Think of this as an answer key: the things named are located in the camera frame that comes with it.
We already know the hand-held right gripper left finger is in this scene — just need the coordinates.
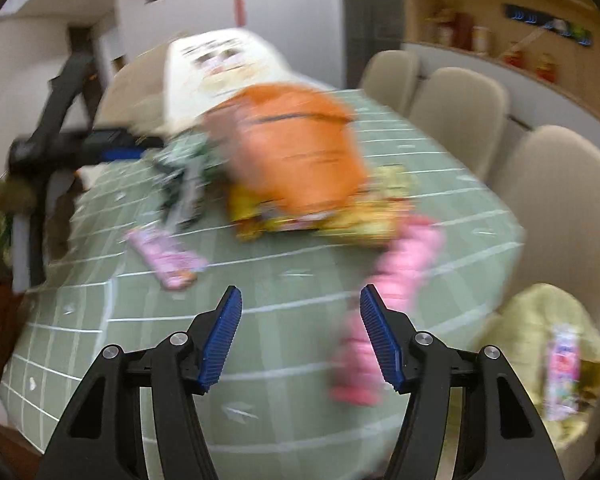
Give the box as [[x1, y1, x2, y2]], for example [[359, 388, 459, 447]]
[[36, 285, 243, 480]]

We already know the orange snack bag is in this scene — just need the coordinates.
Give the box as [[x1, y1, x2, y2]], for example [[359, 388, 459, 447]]
[[202, 82, 368, 223]]

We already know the green grey wrapper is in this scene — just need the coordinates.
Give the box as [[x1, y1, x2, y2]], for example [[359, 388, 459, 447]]
[[149, 132, 218, 232]]

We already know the black blue strip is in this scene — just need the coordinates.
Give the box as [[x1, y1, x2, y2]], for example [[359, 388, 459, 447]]
[[501, 3, 594, 47]]

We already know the white printed bag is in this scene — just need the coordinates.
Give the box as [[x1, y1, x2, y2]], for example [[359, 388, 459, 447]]
[[164, 29, 293, 137]]

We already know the yellow snack packet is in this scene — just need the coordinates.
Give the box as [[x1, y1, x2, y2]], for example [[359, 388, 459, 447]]
[[229, 182, 331, 242], [317, 164, 417, 247]]

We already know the bin with yellow liner bag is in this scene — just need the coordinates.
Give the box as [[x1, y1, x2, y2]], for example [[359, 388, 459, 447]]
[[474, 282, 600, 455]]

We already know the green checked tablecloth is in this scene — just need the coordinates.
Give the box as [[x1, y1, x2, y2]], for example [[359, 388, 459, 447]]
[[0, 87, 527, 480]]

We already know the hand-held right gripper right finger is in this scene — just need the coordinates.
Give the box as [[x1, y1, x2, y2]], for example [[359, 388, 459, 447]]
[[359, 284, 566, 480]]

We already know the colourful printed packet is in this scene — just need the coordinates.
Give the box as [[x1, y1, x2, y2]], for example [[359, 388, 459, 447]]
[[544, 324, 582, 422]]

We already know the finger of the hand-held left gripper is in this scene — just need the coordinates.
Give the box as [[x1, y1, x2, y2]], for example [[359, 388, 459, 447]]
[[34, 53, 98, 137], [79, 128, 149, 166]]

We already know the small pink printed packet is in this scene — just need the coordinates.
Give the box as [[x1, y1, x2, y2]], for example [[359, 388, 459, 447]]
[[126, 226, 209, 292]]

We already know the long pink wrapper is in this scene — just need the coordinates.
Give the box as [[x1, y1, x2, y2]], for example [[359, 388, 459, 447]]
[[329, 214, 447, 407]]

